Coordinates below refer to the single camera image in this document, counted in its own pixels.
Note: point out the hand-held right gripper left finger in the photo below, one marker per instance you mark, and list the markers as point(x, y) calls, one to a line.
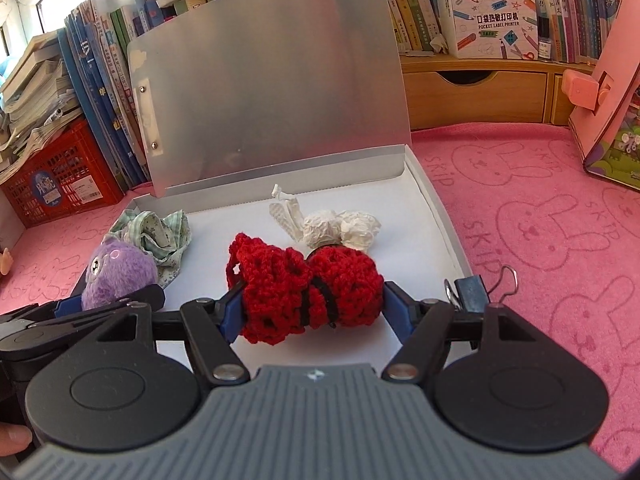
point(232, 315)

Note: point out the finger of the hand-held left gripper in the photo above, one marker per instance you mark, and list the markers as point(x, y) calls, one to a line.
point(67, 308)
point(147, 297)

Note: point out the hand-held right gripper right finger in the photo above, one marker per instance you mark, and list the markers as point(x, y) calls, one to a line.
point(397, 312)

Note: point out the purple plush toy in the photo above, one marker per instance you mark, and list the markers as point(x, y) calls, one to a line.
point(115, 275)

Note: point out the red crochet piece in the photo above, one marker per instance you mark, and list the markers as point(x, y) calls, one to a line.
point(280, 285)

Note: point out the green checkered cloth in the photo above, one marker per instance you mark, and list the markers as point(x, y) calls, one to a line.
point(160, 240)

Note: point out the white tissue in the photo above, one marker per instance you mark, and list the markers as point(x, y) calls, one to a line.
point(325, 227)

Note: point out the grey file box with lid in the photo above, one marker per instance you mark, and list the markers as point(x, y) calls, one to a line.
point(280, 110)

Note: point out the person's left hand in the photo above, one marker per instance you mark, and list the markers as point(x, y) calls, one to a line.
point(12, 437)

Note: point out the black binder clip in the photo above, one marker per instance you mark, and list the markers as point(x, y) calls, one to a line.
point(472, 292)

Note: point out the doll with brown hair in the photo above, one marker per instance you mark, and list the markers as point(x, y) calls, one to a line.
point(5, 260)

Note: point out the red plastic crate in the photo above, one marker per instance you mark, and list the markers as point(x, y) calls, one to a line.
point(75, 165)

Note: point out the pink rabbit print blanket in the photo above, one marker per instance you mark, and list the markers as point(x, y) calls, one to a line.
point(550, 260)

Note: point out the row of blue books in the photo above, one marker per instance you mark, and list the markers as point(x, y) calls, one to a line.
point(100, 110)

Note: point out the stack of worn books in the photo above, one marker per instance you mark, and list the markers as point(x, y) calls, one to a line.
point(35, 90)

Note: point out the wooden drawer organiser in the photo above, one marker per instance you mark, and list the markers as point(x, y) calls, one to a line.
point(475, 100)

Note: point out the small white tissue wad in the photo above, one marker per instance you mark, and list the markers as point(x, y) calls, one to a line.
point(440, 44)

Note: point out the pink triangular toy house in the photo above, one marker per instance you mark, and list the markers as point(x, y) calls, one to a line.
point(610, 110)

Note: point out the label printer box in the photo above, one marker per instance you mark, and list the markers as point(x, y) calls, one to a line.
point(490, 25)

